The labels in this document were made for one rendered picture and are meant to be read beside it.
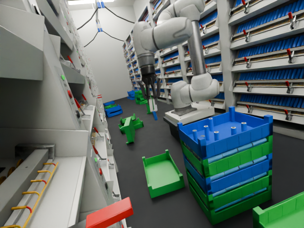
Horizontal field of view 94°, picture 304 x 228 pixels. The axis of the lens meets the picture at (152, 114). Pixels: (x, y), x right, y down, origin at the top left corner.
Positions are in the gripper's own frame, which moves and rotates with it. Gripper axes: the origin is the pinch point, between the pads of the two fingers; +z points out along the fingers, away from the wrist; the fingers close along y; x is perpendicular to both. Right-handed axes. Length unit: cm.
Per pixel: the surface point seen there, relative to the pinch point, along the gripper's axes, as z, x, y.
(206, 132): 12.6, 12.1, -26.3
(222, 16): -60, -72, -45
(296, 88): 4, -45, -81
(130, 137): 35, -48, 48
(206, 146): 14.0, 23.6, -26.3
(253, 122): 12.3, 2.2, -45.2
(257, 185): 37, 9, -44
